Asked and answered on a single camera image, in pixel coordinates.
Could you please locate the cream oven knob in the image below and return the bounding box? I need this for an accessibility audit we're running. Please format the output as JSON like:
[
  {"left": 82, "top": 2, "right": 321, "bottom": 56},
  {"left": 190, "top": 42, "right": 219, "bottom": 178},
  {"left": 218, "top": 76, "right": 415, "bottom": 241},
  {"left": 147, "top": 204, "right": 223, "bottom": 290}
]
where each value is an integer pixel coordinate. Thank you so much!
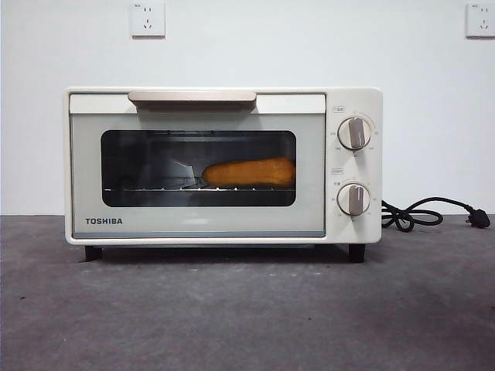
[
  {"left": 337, "top": 117, "right": 373, "bottom": 151},
  {"left": 336, "top": 183, "right": 371, "bottom": 216}
]

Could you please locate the cream Toshiba toaster oven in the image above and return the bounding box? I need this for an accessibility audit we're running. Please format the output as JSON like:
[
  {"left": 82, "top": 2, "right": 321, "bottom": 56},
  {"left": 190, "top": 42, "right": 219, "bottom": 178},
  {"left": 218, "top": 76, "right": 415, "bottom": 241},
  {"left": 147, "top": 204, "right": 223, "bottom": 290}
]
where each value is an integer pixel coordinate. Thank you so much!
[{"left": 63, "top": 86, "right": 383, "bottom": 264}]

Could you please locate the glass oven door beige handle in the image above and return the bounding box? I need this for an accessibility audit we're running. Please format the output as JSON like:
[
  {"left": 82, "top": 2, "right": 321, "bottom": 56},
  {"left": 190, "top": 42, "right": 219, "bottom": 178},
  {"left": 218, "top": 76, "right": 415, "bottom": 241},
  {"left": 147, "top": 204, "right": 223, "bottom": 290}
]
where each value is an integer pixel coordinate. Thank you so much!
[{"left": 69, "top": 90, "right": 328, "bottom": 237}]

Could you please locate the metal wire oven rack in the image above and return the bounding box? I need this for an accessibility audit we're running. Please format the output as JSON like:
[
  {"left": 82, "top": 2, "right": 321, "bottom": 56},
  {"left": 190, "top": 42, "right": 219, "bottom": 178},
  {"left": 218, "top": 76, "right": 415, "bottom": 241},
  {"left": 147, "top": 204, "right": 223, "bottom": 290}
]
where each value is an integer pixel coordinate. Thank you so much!
[{"left": 106, "top": 187, "right": 291, "bottom": 193}]

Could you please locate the yellow corn cob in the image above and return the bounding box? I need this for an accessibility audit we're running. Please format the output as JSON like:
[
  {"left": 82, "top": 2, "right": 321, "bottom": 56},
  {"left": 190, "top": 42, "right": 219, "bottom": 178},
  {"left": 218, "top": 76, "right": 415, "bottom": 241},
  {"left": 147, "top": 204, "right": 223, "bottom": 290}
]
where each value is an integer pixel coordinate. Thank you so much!
[{"left": 203, "top": 157, "right": 296, "bottom": 187}]

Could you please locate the white wall socket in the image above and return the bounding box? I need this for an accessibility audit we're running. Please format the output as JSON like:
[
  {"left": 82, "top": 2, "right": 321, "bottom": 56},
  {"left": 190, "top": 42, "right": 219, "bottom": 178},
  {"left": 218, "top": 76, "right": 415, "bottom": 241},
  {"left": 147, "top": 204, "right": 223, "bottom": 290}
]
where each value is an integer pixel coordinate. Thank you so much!
[
  {"left": 465, "top": 2, "right": 495, "bottom": 39},
  {"left": 131, "top": 1, "right": 166, "bottom": 39}
]

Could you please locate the black power cable with plug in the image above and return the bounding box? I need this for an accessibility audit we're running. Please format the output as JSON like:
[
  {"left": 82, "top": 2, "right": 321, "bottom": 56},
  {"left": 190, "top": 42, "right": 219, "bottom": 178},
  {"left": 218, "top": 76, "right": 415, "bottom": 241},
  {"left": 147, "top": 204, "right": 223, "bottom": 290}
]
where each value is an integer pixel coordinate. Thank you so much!
[{"left": 381, "top": 196, "right": 491, "bottom": 232}]

